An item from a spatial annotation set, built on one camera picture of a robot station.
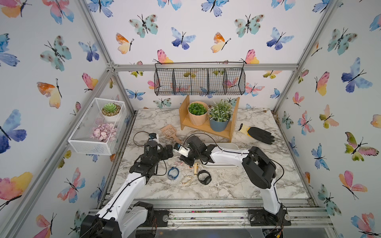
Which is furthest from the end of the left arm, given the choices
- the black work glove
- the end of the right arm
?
the black work glove

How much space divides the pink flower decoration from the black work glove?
82cm

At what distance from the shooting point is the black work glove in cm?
103

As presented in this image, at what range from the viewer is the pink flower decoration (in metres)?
0.63
